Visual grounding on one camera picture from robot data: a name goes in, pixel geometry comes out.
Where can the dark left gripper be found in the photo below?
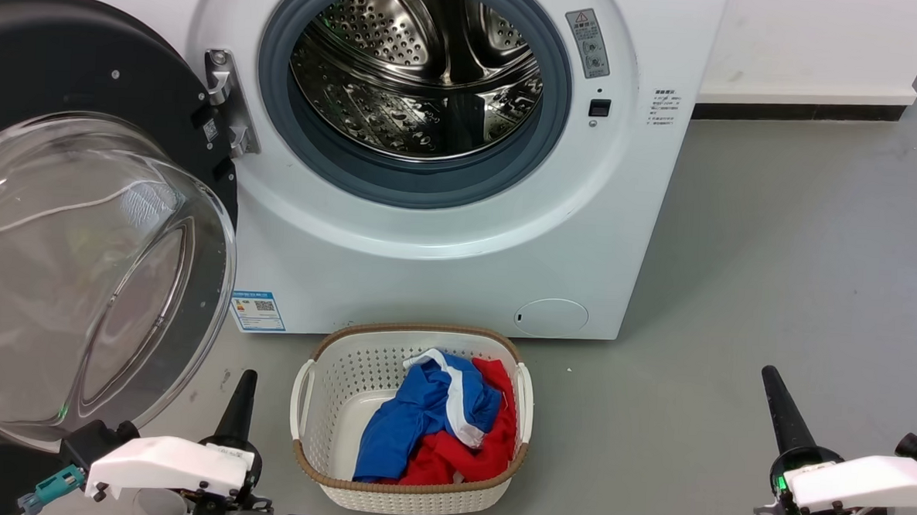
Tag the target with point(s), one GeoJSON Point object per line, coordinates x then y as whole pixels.
{"type": "Point", "coordinates": [256, 465]}

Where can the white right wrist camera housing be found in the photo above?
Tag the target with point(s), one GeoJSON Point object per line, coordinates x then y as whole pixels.
{"type": "Point", "coordinates": [867, 480]}

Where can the black door latch socket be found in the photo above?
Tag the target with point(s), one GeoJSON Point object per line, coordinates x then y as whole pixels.
{"type": "Point", "coordinates": [600, 108]}

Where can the red garment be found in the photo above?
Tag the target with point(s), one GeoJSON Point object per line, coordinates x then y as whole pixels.
{"type": "Point", "coordinates": [481, 452]}

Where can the white perforated laundry basket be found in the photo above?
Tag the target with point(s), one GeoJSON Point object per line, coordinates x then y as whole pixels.
{"type": "Point", "coordinates": [345, 376]}

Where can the blue garment with white trim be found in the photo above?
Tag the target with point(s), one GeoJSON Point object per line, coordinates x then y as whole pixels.
{"type": "Point", "coordinates": [400, 433]}

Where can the printed text sticker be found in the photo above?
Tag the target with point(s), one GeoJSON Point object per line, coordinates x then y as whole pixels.
{"type": "Point", "coordinates": [664, 108]}

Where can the grey warning sticker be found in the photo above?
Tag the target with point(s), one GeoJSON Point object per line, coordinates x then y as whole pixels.
{"type": "Point", "coordinates": [588, 42]}

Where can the white front-load washing machine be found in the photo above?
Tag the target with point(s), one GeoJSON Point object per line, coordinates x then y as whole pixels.
{"type": "Point", "coordinates": [427, 264]}

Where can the metal door hinge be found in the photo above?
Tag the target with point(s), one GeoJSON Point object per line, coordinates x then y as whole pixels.
{"type": "Point", "coordinates": [229, 100]}

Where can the round white filter cover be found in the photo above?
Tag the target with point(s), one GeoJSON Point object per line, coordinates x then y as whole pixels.
{"type": "Point", "coordinates": [551, 317]}

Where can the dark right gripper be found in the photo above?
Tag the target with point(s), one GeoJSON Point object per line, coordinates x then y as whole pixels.
{"type": "Point", "coordinates": [778, 476]}

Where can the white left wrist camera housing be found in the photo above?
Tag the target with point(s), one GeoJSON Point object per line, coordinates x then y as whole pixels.
{"type": "Point", "coordinates": [171, 462]}

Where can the black round glass door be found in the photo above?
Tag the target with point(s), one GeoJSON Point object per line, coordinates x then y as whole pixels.
{"type": "Point", "coordinates": [88, 63]}

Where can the blue energy label sticker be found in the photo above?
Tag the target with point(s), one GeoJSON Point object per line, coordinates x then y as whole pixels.
{"type": "Point", "coordinates": [258, 311]}

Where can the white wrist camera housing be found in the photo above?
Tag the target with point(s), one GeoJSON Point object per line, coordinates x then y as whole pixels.
{"type": "Point", "coordinates": [171, 462]}
{"type": "Point", "coordinates": [867, 480]}

